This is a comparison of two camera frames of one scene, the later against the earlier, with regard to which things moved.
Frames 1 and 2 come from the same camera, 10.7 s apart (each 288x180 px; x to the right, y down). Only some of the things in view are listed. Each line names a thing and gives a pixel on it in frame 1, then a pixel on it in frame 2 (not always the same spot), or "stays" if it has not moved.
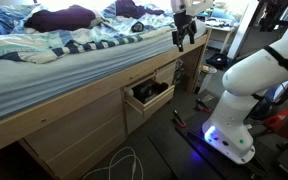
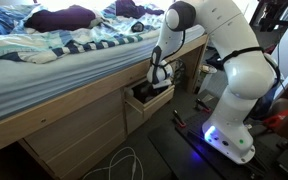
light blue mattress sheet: (12, 87) stays
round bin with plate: (204, 70) stays
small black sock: (137, 27) stays
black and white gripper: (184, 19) → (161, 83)
